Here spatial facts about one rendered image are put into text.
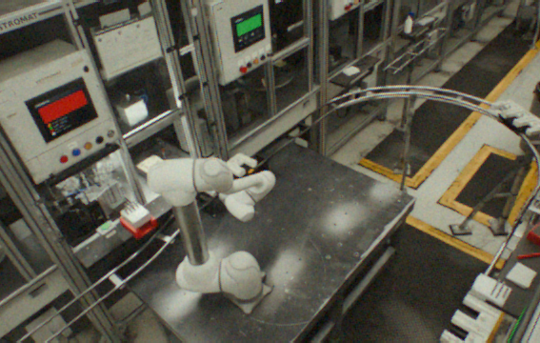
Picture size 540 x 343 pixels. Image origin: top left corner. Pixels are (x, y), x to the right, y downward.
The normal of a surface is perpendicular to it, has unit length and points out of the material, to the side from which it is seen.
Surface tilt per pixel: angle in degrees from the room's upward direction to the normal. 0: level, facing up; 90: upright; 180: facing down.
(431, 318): 0
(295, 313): 0
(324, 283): 0
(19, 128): 90
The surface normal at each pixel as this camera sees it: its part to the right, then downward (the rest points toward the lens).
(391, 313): -0.08, -0.76
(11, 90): 0.74, 0.39
